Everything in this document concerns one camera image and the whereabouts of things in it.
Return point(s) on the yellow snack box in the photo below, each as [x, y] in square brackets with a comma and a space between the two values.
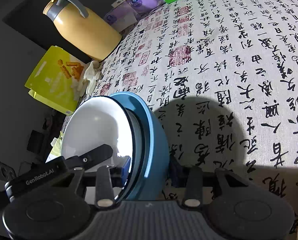
[55, 79]

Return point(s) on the white bowl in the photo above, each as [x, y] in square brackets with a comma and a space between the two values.
[99, 120]
[135, 139]

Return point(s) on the white rubber gloves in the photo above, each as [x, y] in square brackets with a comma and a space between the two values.
[88, 80]

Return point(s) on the green snack wrapper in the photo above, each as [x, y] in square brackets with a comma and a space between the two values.
[56, 148]

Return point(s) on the yellow thermos jug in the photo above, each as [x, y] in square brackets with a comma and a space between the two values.
[83, 28]

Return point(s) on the blue bowl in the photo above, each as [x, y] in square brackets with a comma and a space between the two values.
[149, 169]

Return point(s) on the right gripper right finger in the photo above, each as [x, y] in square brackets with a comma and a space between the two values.
[190, 178]

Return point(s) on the purple tissue pack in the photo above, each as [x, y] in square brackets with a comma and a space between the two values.
[129, 13]

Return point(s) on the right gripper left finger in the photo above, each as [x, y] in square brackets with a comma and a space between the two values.
[108, 177]

